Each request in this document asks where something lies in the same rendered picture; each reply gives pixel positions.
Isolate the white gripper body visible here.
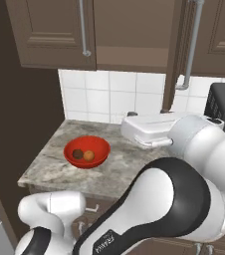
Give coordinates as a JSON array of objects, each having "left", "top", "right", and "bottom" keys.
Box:
[{"left": 120, "top": 112, "right": 189, "bottom": 149}]

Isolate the red bowl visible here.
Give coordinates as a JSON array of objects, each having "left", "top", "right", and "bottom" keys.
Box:
[{"left": 63, "top": 134, "right": 112, "bottom": 169}]

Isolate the orange tangerine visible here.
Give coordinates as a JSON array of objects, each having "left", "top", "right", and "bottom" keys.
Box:
[{"left": 83, "top": 149, "right": 96, "bottom": 162}]

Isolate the dark red-brown apple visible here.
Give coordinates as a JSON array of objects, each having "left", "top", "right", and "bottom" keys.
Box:
[{"left": 72, "top": 148, "right": 85, "bottom": 160}]

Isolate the brown cabinet door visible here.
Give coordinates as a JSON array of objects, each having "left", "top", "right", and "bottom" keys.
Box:
[
  {"left": 161, "top": 0, "right": 189, "bottom": 115},
  {"left": 5, "top": 0, "right": 98, "bottom": 72},
  {"left": 183, "top": 0, "right": 225, "bottom": 80}
]

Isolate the brown wall cabinet carcass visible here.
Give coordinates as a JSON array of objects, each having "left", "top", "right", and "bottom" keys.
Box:
[{"left": 93, "top": 0, "right": 172, "bottom": 74}]

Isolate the grey cabinet door handle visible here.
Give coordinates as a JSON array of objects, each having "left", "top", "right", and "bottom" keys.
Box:
[
  {"left": 78, "top": 0, "right": 93, "bottom": 58},
  {"left": 174, "top": 0, "right": 206, "bottom": 92}
]

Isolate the white drawer handle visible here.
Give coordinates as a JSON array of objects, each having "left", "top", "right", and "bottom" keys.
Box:
[{"left": 85, "top": 203, "right": 101, "bottom": 214}]

